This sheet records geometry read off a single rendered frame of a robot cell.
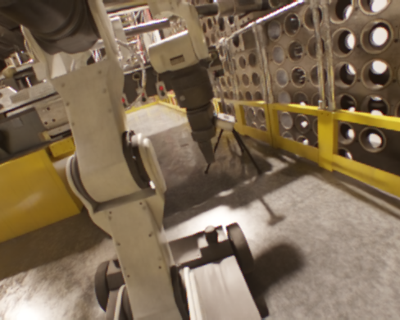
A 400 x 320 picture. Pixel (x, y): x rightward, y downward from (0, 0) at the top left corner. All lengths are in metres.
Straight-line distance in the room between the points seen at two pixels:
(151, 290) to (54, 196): 1.43
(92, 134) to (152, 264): 0.31
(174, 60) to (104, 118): 0.19
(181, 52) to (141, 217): 0.37
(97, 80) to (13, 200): 1.59
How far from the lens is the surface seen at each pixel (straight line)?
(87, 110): 0.47
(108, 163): 0.42
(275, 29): 2.93
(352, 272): 0.93
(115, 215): 0.50
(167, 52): 0.45
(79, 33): 0.49
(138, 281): 0.51
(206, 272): 0.72
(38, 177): 1.79
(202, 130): 0.44
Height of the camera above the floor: 0.75
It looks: 22 degrees down
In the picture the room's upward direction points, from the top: 16 degrees counter-clockwise
